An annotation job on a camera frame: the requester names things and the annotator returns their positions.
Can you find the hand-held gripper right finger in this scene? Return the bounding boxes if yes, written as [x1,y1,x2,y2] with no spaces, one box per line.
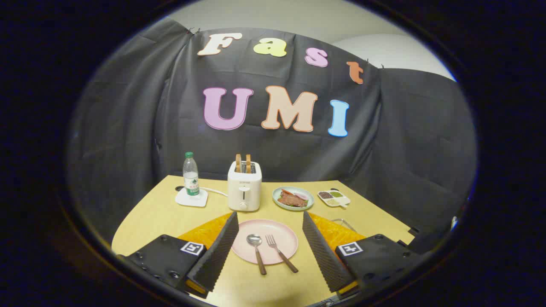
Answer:
[302,210,427,301]

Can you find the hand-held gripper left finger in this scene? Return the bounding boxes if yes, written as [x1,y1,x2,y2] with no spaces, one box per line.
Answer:
[117,211,240,299]

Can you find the wooden handled spoon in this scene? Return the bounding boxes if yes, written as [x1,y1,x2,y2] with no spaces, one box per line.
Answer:
[246,234,267,275]

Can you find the wooden handled fork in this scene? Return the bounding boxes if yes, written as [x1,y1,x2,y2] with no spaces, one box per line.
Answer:
[265,235,299,273]

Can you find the pink plate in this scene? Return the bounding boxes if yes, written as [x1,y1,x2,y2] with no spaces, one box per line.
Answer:
[231,219,299,265]

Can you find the pale green plate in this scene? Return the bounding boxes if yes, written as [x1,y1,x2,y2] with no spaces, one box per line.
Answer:
[272,186,314,211]

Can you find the white divided condiment dish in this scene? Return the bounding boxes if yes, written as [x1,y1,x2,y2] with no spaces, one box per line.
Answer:
[317,190,351,209]

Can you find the white square coaster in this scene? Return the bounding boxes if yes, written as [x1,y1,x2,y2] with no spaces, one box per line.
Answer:
[175,187,209,208]

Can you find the brown meat slices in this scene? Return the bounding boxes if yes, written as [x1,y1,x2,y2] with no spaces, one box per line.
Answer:
[277,193,308,208]

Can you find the white toaster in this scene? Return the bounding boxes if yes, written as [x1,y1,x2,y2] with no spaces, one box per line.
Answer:
[227,161,262,212]

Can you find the clear plastic water bottle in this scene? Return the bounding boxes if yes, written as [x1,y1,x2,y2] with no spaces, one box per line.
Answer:
[183,152,200,197]

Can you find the black backdrop cloth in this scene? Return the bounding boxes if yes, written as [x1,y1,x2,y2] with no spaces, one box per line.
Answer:
[66,17,477,256]

